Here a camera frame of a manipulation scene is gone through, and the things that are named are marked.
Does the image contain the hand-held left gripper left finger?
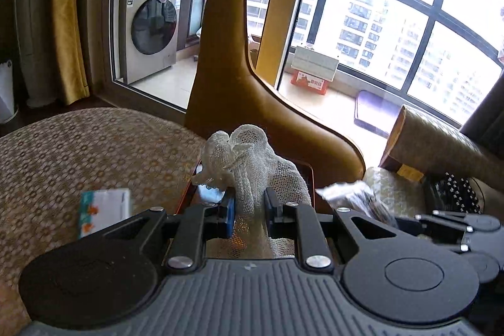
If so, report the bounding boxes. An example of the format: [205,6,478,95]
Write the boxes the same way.
[100,194,237,271]

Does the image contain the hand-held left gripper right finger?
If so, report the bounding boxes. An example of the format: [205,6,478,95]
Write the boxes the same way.
[263,186,400,271]

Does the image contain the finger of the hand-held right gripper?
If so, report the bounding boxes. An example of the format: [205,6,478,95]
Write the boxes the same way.
[414,210,479,233]
[394,219,472,254]

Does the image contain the white mesh cloth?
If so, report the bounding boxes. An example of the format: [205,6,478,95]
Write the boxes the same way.
[199,124,312,259]

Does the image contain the clear plastic packet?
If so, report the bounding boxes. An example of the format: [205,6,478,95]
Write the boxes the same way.
[315,180,399,229]

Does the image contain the black hairbrush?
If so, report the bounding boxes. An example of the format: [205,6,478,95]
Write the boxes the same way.
[422,172,483,217]

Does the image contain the rolled gold mat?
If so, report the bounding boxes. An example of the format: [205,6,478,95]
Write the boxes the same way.
[379,105,504,188]

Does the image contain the green white tissue pack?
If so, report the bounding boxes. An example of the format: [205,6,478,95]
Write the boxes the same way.
[79,187,131,239]

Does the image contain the red storage box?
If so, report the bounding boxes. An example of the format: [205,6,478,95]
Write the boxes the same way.
[290,68,330,96]

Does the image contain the tan leather chair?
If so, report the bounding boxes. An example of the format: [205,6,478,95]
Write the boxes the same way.
[185,0,365,180]

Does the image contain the gold patterned tablecloth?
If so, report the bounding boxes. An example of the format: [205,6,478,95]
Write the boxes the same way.
[0,107,206,326]

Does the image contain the silver washing machine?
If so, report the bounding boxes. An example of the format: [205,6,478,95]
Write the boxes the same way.
[117,0,184,85]

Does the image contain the yellow curtain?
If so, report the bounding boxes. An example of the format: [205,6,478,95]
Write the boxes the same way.
[50,0,91,105]

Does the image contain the white tower air conditioner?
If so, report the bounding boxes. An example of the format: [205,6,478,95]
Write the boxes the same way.
[15,0,66,109]

